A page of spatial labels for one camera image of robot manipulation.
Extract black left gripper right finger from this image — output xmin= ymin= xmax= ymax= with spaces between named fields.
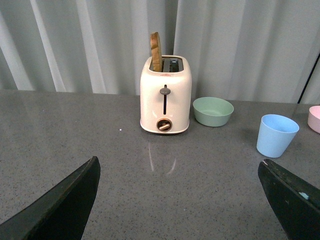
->
xmin=258 ymin=159 xmax=320 ymax=240

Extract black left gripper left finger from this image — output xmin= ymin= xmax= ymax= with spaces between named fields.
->
xmin=0 ymin=156 xmax=101 ymax=240

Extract light blue cup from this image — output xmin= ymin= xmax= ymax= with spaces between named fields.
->
xmin=256 ymin=114 xmax=300 ymax=158

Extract pink bowl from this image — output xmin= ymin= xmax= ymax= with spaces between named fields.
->
xmin=307 ymin=105 xmax=320 ymax=134

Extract green bowl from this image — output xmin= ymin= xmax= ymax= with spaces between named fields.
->
xmin=192 ymin=97 xmax=234 ymax=127

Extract white two-slot toaster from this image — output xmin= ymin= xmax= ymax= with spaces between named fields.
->
xmin=140 ymin=55 xmax=192 ymax=135

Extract grey curtain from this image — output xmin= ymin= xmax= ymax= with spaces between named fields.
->
xmin=0 ymin=0 xmax=320 ymax=104

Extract brown toast slice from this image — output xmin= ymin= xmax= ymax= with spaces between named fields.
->
xmin=150 ymin=32 xmax=163 ymax=72

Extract black cable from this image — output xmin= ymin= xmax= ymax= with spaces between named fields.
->
xmin=297 ymin=51 xmax=320 ymax=104

